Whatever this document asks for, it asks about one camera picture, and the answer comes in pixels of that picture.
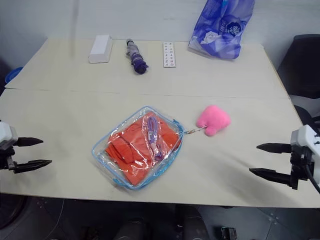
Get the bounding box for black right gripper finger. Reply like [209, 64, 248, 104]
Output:
[256, 142, 292, 154]
[248, 167, 292, 187]

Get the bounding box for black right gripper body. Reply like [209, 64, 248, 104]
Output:
[289, 144, 315, 191]

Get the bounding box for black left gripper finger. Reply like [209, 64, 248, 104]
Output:
[17, 136, 44, 148]
[13, 159, 53, 174]

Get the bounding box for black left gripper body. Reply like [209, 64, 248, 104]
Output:
[0, 139, 21, 174]

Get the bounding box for clear pouch with orange cloth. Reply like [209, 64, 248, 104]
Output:
[91, 105, 185, 193]

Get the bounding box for orange cloth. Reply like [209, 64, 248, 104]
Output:
[104, 111, 181, 187]

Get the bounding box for blue plastic shopping bag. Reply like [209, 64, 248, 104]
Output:
[187, 0, 256, 61]

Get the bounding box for large dark round object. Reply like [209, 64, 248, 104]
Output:
[0, 193, 29, 240]

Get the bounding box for blue round container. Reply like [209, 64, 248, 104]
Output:
[4, 66, 24, 85]

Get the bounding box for small black box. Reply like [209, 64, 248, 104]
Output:
[220, 226, 237, 240]

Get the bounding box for black chair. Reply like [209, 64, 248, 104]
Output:
[276, 33, 320, 127]

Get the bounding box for white rectangular box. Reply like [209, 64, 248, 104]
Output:
[87, 34, 113, 64]

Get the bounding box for purple folded umbrella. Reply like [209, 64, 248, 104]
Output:
[125, 38, 150, 76]

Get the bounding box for white printed letter card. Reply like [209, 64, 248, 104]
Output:
[162, 41, 178, 69]

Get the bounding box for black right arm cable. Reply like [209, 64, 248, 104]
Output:
[302, 159, 320, 195]

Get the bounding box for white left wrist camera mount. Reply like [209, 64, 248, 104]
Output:
[0, 120, 19, 151]

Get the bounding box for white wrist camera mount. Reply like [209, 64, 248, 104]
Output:
[290, 124, 320, 164]
[0, 120, 19, 151]

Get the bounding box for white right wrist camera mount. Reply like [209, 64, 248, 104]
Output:
[290, 124, 320, 164]

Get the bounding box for pink plush keychain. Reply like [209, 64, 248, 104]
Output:
[183, 104, 232, 137]

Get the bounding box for purple cord in plastic wrapper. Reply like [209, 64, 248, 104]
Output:
[141, 115, 169, 166]

